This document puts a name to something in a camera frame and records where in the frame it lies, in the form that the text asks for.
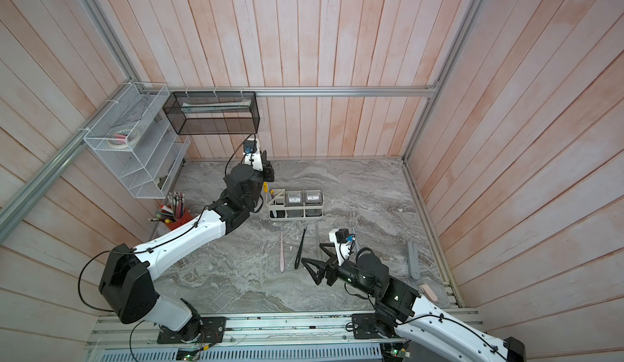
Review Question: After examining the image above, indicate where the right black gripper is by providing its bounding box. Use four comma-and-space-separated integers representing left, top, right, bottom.
305, 243, 379, 300

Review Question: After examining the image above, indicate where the light pink toothbrush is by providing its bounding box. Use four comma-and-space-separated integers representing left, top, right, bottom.
279, 231, 285, 273

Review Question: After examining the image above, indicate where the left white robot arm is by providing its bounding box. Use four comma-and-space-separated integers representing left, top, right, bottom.
99, 151, 275, 342

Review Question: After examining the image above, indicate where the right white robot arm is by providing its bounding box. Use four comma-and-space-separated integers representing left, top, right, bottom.
302, 243, 527, 361

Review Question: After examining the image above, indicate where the black toothbrush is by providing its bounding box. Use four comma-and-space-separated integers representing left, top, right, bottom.
293, 226, 307, 269

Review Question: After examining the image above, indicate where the grey flat block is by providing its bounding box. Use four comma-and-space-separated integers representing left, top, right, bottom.
406, 242, 421, 281

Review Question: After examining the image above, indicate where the red pencil cup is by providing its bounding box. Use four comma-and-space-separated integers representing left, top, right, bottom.
165, 210, 193, 231

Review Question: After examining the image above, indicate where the pink eraser block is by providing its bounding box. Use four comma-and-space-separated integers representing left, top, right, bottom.
419, 283, 439, 303

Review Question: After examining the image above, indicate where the tape roll on shelf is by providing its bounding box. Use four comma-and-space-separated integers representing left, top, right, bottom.
106, 127, 141, 150

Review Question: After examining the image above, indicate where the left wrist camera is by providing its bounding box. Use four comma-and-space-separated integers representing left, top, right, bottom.
242, 135, 263, 171

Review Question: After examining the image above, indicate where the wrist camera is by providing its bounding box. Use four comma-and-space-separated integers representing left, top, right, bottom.
242, 135, 263, 171
328, 229, 356, 266

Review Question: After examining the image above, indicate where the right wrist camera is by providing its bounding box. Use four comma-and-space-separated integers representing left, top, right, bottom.
328, 229, 356, 266

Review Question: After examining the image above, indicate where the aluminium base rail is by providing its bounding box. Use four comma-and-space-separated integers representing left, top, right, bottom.
84, 307, 488, 362

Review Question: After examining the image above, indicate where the black wire mesh basket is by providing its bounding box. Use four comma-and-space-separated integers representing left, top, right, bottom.
163, 90, 260, 135

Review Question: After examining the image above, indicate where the white wire mesh shelf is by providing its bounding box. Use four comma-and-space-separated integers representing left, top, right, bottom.
84, 82, 190, 199

